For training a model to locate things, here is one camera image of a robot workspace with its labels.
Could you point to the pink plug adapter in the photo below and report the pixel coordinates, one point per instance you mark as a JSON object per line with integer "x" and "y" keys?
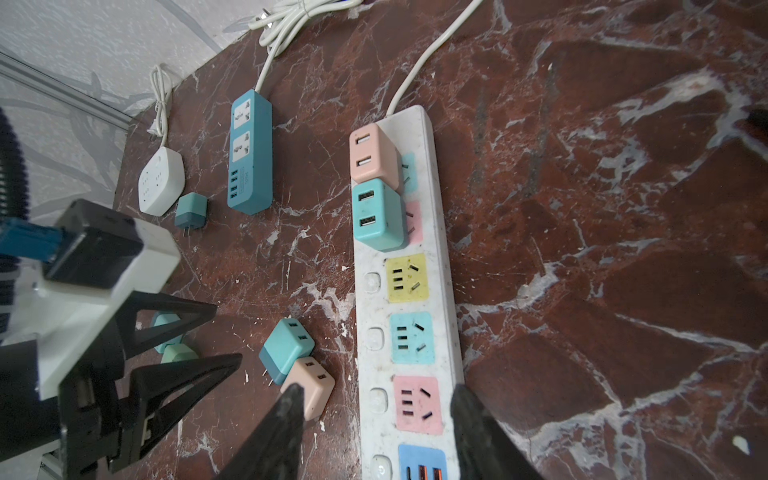
{"x": 374, "y": 156}
{"x": 316, "y": 381}

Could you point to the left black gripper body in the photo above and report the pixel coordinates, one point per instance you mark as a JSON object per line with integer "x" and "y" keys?
{"x": 86, "y": 419}

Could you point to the long white multicolour power strip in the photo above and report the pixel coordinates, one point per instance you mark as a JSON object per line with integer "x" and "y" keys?
{"x": 409, "y": 359}

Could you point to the white square power socket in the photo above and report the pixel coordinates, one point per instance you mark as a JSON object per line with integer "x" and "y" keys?
{"x": 161, "y": 182}

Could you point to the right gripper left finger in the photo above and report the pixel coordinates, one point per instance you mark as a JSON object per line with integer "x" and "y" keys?
{"x": 273, "y": 450}

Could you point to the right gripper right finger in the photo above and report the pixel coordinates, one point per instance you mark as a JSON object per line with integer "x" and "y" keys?
{"x": 484, "y": 450}

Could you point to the green plug adapter lower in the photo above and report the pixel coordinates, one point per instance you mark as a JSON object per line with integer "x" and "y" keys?
{"x": 178, "y": 352}

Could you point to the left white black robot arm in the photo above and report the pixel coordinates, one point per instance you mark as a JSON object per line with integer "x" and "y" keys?
{"x": 164, "y": 317}

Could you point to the teal power strip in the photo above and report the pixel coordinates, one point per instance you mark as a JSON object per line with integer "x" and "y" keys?
{"x": 250, "y": 168}

